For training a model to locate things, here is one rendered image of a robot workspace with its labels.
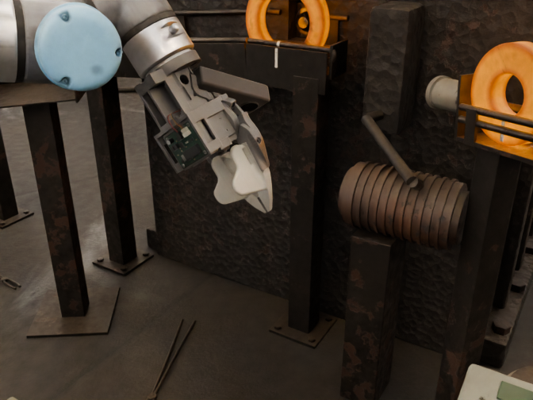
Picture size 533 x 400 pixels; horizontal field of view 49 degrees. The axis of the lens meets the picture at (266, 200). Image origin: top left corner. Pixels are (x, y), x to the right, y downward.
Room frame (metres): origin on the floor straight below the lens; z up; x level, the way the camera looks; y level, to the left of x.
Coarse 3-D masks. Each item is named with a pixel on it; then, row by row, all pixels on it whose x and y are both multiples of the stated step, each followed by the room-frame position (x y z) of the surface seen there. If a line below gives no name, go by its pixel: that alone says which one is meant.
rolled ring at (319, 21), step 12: (252, 0) 1.28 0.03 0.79; (264, 0) 1.26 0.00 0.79; (312, 0) 1.21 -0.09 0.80; (324, 0) 1.22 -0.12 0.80; (252, 12) 1.28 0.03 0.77; (264, 12) 1.29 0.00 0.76; (312, 12) 1.21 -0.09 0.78; (324, 12) 1.20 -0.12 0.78; (252, 24) 1.28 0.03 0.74; (264, 24) 1.29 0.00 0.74; (312, 24) 1.21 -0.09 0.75; (324, 24) 1.20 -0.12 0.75; (252, 36) 1.28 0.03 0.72; (264, 36) 1.27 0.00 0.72; (312, 36) 1.21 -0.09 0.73; (324, 36) 1.21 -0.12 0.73
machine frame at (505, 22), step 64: (192, 0) 1.46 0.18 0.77; (384, 0) 1.21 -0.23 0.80; (448, 0) 1.15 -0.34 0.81; (512, 0) 1.09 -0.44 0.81; (448, 64) 1.14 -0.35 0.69; (448, 128) 1.13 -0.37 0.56; (192, 192) 1.47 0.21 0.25; (192, 256) 1.48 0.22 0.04; (256, 256) 1.37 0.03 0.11; (448, 256) 1.11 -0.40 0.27; (512, 256) 1.17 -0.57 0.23; (512, 320) 1.14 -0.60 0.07
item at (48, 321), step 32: (0, 96) 1.25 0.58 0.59; (32, 96) 1.22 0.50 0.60; (64, 96) 1.20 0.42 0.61; (32, 128) 1.23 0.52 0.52; (64, 160) 1.28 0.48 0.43; (64, 192) 1.24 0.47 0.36; (64, 224) 1.24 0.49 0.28; (64, 256) 1.24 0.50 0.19; (64, 288) 1.23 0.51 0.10; (96, 288) 1.36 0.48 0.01; (64, 320) 1.22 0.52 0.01; (96, 320) 1.22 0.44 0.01
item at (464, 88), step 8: (464, 80) 0.93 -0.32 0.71; (464, 88) 0.93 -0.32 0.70; (464, 96) 0.93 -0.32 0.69; (456, 112) 0.92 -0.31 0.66; (464, 112) 0.92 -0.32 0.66; (456, 120) 0.92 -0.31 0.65; (456, 128) 0.92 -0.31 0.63; (464, 128) 0.92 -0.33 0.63; (480, 128) 0.94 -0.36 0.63; (456, 136) 0.92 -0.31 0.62
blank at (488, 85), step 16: (496, 48) 0.89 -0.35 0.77; (512, 48) 0.86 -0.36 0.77; (528, 48) 0.84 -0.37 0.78; (480, 64) 0.92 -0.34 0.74; (496, 64) 0.89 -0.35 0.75; (512, 64) 0.86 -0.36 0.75; (528, 64) 0.83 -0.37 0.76; (480, 80) 0.91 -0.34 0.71; (496, 80) 0.89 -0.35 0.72; (528, 80) 0.83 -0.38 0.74; (480, 96) 0.91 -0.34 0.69; (496, 96) 0.89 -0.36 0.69; (528, 96) 0.82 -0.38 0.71; (512, 112) 0.88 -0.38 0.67; (528, 112) 0.82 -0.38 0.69; (512, 128) 0.84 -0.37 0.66; (528, 128) 0.81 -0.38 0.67; (512, 144) 0.83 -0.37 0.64
